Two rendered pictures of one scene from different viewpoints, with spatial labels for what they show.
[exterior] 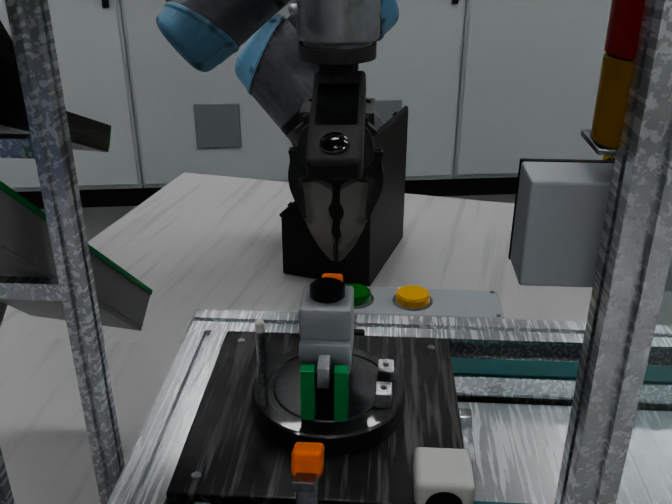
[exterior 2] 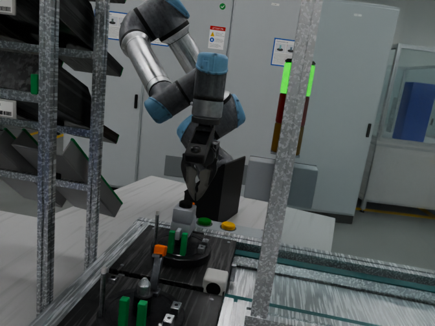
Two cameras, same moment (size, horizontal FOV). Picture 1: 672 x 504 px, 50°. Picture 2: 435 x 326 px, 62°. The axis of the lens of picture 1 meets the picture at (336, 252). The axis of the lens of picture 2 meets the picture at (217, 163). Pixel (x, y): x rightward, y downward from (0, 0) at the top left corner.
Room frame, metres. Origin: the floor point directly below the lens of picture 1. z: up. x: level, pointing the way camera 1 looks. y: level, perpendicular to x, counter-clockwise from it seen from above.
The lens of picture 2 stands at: (-0.22, -0.10, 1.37)
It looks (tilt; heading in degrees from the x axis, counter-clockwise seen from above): 13 degrees down; 4
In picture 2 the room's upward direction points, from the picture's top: 7 degrees clockwise
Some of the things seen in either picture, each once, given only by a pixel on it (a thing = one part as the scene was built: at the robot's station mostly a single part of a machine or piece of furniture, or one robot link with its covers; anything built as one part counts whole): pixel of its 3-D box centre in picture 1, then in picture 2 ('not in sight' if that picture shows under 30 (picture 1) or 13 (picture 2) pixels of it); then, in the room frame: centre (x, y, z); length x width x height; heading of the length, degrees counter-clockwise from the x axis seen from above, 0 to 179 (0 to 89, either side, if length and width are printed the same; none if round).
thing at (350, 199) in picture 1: (352, 211); (204, 182); (0.67, -0.02, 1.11); 0.06 x 0.03 x 0.09; 176
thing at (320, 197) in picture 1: (322, 211); (193, 180); (0.67, 0.01, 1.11); 0.06 x 0.03 x 0.09; 176
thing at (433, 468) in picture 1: (441, 485); (215, 283); (0.43, -0.08, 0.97); 0.05 x 0.05 x 0.04; 86
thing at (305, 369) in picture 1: (308, 392); (171, 241); (0.49, 0.02, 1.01); 0.01 x 0.01 x 0.05; 86
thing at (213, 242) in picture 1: (340, 272); (207, 222); (1.04, -0.01, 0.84); 0.90 x 0.70 x 0.03; 75
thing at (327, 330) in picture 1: (326, 326); (183, 218); (0.53, 0.01, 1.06); 0.08 x 0.04 x 0.07; 176
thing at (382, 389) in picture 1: (383, 394); (201, 249); (0.51, -0.04, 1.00); 0.02 x 0.01 x 0.02; 176
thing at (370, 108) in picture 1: (337, 106); (204, 141); (0.67, 0.00, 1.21); 0.09 x 0.08 x 0.12; 176
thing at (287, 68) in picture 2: not in sight; (297, 79); (0.41, -0.18, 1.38); 0.05 x 0.05 x 0.05
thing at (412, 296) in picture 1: (412, 299); (228, 227); (0.75, -0.09, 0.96); 0.04 x 0.04 x 0.02
